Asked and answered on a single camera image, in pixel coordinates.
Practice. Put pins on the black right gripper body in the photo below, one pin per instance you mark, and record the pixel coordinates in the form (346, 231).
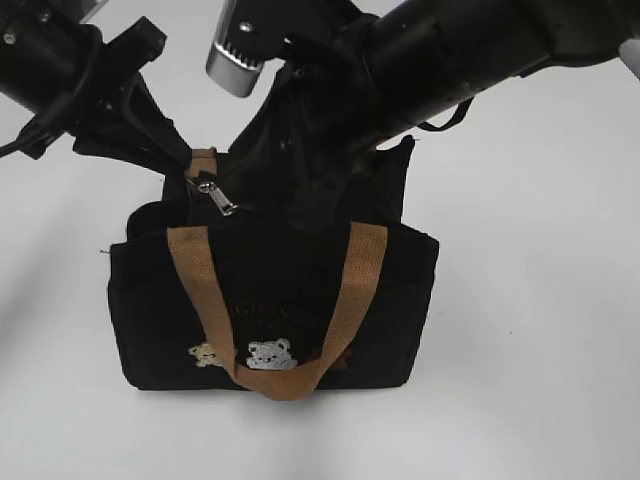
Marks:
(317, 114)

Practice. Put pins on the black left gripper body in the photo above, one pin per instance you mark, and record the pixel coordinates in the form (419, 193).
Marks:
(75, 83)

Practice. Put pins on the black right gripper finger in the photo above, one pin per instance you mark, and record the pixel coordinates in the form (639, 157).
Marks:
(264, 189)
(317, 195)

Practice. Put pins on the silver zipper pull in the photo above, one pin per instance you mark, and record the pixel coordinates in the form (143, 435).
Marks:
(207, 184)

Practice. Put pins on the black canvas tote bag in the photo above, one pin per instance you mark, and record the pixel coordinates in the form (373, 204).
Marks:
(201, 301)

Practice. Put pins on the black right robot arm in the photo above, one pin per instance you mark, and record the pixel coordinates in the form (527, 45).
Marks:
(431, 56)

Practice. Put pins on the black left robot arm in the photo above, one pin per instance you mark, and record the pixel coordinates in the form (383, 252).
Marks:
(78, 11)

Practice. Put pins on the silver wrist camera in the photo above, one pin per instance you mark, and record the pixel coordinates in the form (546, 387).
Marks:
(237, 55)

